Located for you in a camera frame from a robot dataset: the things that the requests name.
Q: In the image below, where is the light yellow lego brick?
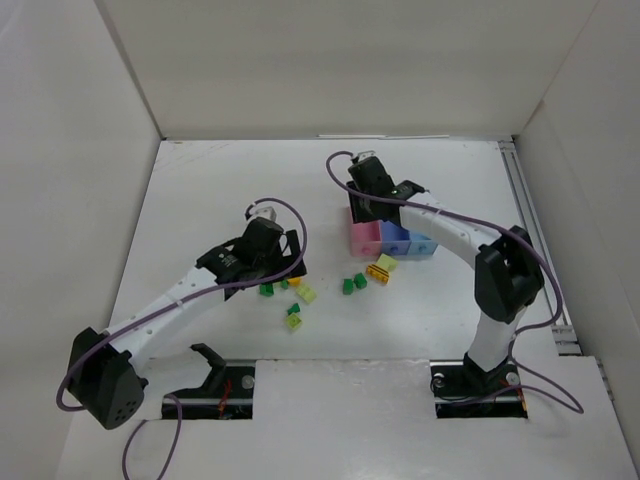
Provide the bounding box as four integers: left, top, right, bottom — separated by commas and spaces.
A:
295, 283, 317, 304

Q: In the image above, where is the dark green lego brick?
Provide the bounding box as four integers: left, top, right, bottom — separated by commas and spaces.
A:
353, 273, 368, 290
259, 283, 274, 297
342, 278, 354, 295

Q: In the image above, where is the lime yellow lego brick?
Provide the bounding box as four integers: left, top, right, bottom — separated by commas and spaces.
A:
285, 313, 302, 331

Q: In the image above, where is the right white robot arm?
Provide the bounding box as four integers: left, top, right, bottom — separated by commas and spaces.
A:
347, 152, 544, 391

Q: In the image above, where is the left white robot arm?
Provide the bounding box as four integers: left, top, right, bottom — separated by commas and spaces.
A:
60, 217, 308, 430

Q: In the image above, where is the pink plastic bin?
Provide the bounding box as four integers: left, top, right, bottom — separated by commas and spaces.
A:
346, 208, 382, 257

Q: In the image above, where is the orange rounded lego brick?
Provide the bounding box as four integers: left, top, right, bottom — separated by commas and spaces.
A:
287, 277, 303, 287

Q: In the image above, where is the purple plastic bin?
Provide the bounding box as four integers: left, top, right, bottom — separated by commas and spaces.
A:
379, 221, 411, 257

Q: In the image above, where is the light yellow lego on orange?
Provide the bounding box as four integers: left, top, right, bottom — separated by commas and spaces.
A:
375, 254, 398, 273

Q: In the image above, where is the orange striped lego brick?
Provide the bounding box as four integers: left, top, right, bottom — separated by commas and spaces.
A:
366, 264, 390, 285

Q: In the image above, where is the dark green wedge lego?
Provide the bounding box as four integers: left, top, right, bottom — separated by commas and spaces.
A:
287, 303, 301, 315

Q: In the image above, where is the light blue plastic bin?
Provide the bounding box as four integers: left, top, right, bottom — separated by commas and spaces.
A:
407, 232, 438, 257

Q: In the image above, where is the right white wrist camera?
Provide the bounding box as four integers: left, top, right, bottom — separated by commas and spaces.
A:
351, 150, 376, 164

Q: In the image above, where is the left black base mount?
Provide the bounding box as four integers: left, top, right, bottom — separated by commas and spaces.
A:
172, 343, 256, 420

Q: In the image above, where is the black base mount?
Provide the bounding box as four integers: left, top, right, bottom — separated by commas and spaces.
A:
172, 343, 256, 420
430, 360, 528, 419

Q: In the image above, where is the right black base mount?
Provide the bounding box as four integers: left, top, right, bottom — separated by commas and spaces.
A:
430, 360, 528, 419

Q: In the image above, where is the aluminium rail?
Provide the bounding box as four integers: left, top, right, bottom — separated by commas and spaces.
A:
497, 140, 583, 356

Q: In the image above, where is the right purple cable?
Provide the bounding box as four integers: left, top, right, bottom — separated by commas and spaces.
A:
325, 150, 585, 415

